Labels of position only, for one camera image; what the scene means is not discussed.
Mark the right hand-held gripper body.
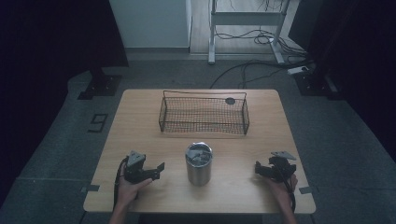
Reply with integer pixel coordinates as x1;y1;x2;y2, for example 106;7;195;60
267;150;298;183

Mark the person's right hand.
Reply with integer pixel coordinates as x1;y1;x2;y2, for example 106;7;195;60
263;173;299;206

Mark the tangle of black floor cables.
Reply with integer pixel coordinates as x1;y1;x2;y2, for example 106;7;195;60
214;28;308;59

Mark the white metal desk frame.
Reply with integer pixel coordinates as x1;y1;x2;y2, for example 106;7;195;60
207;0;294;65

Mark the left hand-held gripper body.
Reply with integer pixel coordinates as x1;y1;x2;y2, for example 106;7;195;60
123;150;154;185

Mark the long black floor cable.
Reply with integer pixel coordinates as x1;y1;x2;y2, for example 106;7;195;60
209;59;314;91

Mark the dark wire mesh basket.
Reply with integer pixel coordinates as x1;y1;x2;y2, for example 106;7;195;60
158;90;251;136

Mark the white cabinet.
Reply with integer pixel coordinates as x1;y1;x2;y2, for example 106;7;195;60
108;0;193;49

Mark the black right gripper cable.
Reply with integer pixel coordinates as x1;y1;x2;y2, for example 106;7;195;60
278;169;297;213

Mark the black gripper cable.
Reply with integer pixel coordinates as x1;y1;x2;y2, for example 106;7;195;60
278;169;297;213
113;157;129;209

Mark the dark curtain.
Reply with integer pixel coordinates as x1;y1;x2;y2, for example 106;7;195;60
288;0;396;162
0;0;130;200

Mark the white power strip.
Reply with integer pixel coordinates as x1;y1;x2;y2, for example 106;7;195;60
287;65;310;76

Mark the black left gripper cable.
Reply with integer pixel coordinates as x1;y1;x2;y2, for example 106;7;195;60
113;157;129;209

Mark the person's left hand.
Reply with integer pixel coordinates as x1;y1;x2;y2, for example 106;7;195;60
117;166;154;208

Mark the stainless steel tumbler cup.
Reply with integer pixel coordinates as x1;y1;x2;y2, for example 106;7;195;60
184;142;214;188

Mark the black stand base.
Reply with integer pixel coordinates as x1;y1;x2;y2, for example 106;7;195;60
293;69;344;101
77;67;122;101

